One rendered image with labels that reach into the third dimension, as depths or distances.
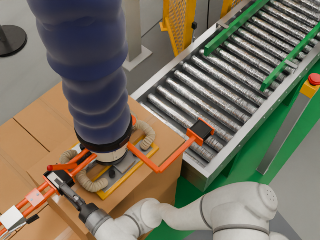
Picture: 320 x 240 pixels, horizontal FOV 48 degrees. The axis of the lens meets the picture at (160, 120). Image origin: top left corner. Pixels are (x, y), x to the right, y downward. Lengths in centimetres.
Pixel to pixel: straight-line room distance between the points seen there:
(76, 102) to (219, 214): 56
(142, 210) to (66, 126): 102
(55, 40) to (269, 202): 64
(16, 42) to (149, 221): 255
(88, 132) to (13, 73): 212
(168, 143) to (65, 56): 82
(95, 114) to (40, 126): 111
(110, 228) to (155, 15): 267
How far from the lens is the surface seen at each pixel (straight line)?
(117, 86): 111
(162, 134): 166
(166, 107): 223
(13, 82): 328
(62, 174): 145
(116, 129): 128
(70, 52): 94
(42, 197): 143
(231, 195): 89
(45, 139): 220
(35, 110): 234
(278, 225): 178
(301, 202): 272
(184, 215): 102
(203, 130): 150
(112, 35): 94
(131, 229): 133
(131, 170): 155
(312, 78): 190
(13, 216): 144
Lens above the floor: 237
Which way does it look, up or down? 57 degrees down
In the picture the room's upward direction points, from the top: 2 degrees clockwise
